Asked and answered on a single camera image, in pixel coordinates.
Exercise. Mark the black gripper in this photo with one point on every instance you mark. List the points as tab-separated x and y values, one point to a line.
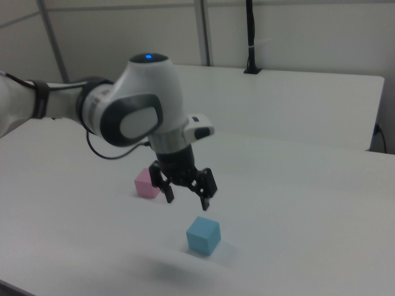
177	166

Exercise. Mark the blue foam cube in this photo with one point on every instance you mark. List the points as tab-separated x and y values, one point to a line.
202	237

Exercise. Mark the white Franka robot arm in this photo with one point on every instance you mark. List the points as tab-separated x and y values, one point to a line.
148	86

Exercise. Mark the pink foam cube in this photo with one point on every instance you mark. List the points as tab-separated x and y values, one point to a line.
143	185

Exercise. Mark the white rounded-corner table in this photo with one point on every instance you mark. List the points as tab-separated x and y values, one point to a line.
277	101

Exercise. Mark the grey partition frame post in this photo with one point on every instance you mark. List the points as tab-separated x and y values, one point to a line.
52	40
204	31

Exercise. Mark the black camera pole with base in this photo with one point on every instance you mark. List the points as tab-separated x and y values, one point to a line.
251	31

